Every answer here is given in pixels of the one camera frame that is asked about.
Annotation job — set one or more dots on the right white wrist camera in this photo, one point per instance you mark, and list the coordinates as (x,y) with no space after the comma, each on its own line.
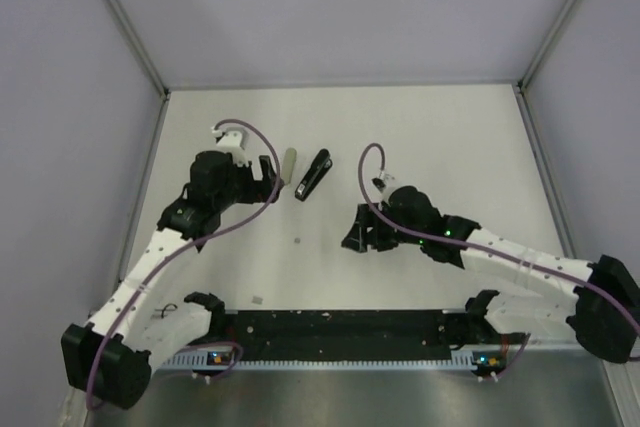
(385,183)

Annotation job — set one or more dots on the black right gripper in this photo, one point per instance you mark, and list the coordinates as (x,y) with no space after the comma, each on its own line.
(359,237)

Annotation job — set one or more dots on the beige green stapler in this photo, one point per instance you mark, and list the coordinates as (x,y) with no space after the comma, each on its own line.
(288,165)

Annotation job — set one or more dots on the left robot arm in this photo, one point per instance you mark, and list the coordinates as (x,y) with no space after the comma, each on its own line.
(114,354)

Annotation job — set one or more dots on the black stapler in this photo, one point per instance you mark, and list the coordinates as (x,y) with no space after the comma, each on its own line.
(319,167)

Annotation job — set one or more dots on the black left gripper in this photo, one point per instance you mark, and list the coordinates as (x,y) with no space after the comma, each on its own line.
(258,190)

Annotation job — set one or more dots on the aluminium frame rail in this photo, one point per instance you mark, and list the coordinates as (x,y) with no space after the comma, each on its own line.
(136,46)

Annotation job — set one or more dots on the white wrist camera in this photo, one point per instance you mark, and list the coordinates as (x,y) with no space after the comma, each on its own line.
(232,141)
(385,183)

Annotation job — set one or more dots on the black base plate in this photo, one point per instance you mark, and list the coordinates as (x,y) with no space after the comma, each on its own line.
(342,335)

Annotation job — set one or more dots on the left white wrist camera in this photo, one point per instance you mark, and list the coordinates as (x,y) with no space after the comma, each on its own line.
(232,141)

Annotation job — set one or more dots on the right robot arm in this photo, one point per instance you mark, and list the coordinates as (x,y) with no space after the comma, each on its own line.
(595,302)

